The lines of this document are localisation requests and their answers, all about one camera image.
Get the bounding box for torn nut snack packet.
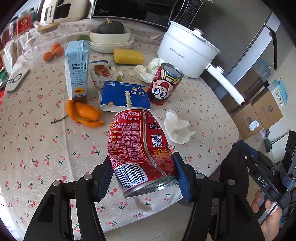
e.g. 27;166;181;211
89;60;123;91

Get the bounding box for upper cardboard box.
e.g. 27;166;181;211
250;88;282;130

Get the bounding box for cardboard box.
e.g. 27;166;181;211
232;103;263;140
250;88;282;130

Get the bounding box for lower cardboard box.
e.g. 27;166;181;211
232;103;263;140

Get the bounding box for black microwave oven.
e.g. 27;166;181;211
91;0;203;28

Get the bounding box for cream ceramic bowl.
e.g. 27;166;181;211
90;28;131;44

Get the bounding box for light blue printed box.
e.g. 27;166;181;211
268;78;288;108

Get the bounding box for tall light blue milk carton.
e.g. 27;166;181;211
64;40;89;103

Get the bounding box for stacked cream plates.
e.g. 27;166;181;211
89;36;134;54

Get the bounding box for cream air fryer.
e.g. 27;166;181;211
36;0;91;24

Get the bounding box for yellow green sponge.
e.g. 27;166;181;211
113;49;144;65

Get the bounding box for dark blue carton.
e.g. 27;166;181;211
100;80;151;113

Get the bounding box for dark green pumpkin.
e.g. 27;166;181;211
96;18;125;34

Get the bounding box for glass pitcher with wooden lid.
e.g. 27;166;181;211
22;23;66;62

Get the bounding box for white electric cooking pot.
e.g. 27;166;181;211
157;21;245;105

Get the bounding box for cherry print tablecloth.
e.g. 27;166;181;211
1;29;239;240

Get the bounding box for red cartoon face can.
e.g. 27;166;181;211
147;62;184;105

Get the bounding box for crushed red drink can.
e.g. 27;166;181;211
107;108;177;197

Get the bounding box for white wireless charger pad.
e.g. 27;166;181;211
6;68;30;93

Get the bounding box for orange peel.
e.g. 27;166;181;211
66;100;105;128

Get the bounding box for white crumpled tissue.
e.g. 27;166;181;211
164;109;196;144

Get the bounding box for crumpled dirty paper napkin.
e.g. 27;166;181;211
129;58;164;84

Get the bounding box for red label spice jar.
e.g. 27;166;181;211
16;10;31;35

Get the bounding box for person's right hand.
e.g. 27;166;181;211
251;191;282;241

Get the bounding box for grey refrigerator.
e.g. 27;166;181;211
205;11;292;101

